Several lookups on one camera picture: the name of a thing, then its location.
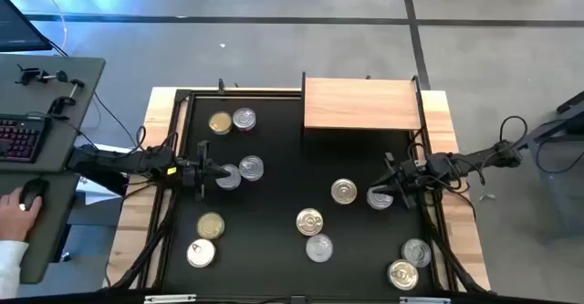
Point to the black table mat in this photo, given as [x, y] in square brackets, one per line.
[274, 158]

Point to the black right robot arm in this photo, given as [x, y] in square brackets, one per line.
[474, 160]

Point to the grey desk panel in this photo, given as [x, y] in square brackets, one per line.
[27, 98]

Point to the black computer mouse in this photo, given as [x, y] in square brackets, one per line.
[34, 190]

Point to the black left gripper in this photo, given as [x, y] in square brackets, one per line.
[203, 176]

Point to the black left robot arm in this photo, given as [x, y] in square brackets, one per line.
[137, 161]

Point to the black frame clip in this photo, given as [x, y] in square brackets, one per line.
[221, 86]

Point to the grey metal stand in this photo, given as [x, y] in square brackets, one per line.
[554, 190]

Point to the white paper sheet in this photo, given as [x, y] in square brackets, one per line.
[98, 194]

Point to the wooden shelf with black legs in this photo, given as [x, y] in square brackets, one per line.
[360, 103]

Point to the black desk clamp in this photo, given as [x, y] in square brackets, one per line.
[29, 75]
[58, 106]

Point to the gold-lid green-label seafood can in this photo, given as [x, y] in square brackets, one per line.
[210, 225]
[220, 122]

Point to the black aluminium table frame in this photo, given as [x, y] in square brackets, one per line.
[246, 93]

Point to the silver-lid green-label seafood can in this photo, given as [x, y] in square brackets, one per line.
[319, 248]

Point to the black backlit keyboard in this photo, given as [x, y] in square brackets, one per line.
[20, 139]

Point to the black computer monitor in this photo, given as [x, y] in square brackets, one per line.
[18, 30]

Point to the person's forearm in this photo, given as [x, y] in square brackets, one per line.
[9, 267]

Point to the silver metal bracket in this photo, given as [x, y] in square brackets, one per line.
[169, 298]
[424, 300]

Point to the white-lid blue-label seafood can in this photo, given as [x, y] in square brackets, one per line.
[201, 253]

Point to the silver-lid red-label seafood can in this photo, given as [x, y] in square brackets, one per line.
[251, 167]
[381, 202]
[244, 119]

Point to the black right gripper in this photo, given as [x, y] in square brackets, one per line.
[410, 174]

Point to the black desk leg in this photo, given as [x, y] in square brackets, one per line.
[111, 185]

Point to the person's hand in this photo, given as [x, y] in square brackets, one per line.
[16, 219]

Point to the pale-gold-lid blue-label seafood can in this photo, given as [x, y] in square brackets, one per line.
[402, 275]
[343, 191]
[309, 222]

